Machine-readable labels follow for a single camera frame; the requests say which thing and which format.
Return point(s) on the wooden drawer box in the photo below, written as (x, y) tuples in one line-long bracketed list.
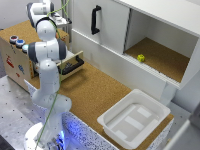
[(15, 66)]

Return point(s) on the white sliding door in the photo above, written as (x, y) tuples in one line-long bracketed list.
[(113, 23)]

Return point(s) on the blue button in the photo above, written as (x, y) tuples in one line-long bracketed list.
[(20, 42)]

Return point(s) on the white plastic box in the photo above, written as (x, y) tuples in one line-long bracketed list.
[(133, 120)]

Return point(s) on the white cabinet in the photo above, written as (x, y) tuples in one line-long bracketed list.
[(156, 26)]

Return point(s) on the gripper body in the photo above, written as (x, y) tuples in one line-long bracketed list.
[(61, 20)]

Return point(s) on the wooden drawer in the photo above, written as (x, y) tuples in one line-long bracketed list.
[(74, 56)]

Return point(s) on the yellow block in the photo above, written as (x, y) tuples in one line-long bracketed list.
[(141, 58)]

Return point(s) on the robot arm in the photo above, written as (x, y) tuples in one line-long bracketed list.
[(46, 83)]

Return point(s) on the green button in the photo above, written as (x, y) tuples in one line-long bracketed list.
[(25, 48)]

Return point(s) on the red button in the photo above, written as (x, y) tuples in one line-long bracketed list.
[(13, 38)]

